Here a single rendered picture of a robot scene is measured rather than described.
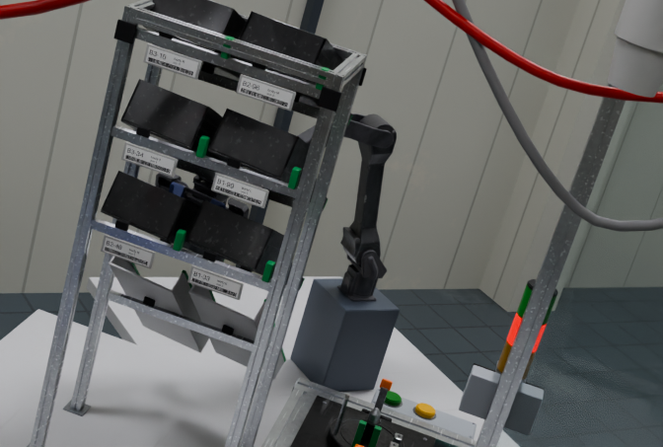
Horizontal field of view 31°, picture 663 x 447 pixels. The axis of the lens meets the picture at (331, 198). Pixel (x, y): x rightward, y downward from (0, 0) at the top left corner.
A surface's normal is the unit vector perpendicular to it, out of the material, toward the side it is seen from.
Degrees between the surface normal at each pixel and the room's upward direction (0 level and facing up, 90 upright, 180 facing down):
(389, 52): 90
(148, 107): 65
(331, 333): 90
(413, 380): 0
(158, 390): 0
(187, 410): 0
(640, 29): 90
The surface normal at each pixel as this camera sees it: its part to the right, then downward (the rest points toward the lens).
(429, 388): 0.26, -0.91
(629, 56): -0.65, 0.22
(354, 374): 0.50, 0.43
